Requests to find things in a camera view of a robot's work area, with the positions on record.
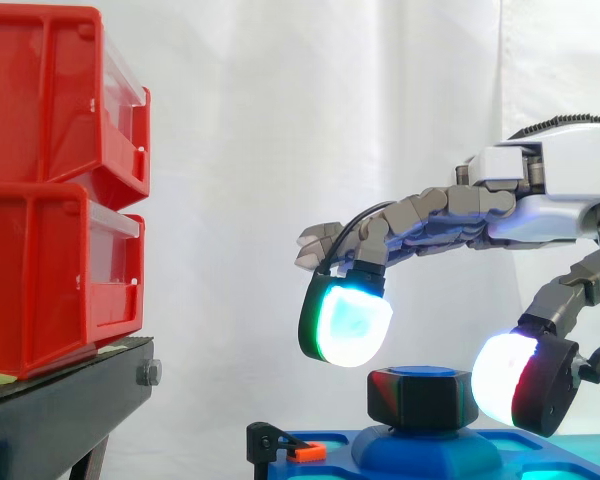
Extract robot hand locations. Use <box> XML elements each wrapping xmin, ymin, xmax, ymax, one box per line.
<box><xmin>293</xmin><ymin>113</ymin><xmax>600</xmax><ymax>439</ymax></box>

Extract black hex nut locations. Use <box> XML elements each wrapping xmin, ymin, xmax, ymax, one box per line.
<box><xmin>365</xmin><ymin>367</ymin><xmax>480</xmax><ymax>431</ymax></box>

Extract blue plate with square hollows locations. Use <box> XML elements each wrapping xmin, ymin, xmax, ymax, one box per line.
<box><xmin>265</xmin><ymin>429</ymin><xmax>556</xmax><ymax>480</ymax></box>

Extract blue bolt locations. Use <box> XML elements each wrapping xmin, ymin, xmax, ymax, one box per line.
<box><xmin>352</xmin><ymin>365</ymin><xmax>502</xmax><ymax>476</ymax></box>

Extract black and orange clip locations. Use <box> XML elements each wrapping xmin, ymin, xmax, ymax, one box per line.
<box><xmin>245</xmin><ymin>421</ymin><xmax>328</xmax><ymax>480</ymax></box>

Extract red storage bin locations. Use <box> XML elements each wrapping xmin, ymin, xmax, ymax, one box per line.
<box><xmin>0</xmin><ymin>182</ymin><xmax>147</xmax><ymax>380</ymax></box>
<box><xmin>0</xmin><ymin>5</ymin><xmax>152</xmax><ymax>210</ymax></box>

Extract black stand with green tape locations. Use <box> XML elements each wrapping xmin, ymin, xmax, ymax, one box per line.
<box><xmin>0</xmin><ymin>334</ymin><xmax>164</xmax><ymax>480</ymax></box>

